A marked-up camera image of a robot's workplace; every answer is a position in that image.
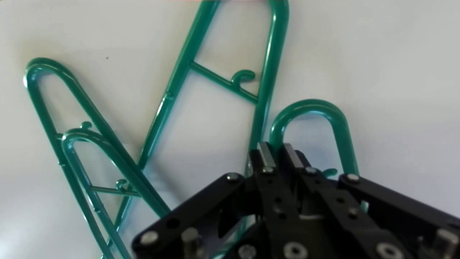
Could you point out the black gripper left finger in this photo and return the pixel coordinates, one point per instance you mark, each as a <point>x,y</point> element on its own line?
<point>277,202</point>

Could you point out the green plastic hanger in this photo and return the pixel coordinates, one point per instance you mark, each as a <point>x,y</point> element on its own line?
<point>323,132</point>
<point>255,88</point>

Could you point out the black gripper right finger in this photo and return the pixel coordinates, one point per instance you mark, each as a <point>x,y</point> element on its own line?
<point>314,196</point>

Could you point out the green plastic hanger on table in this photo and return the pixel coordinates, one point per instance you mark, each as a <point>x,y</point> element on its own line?
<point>255,88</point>

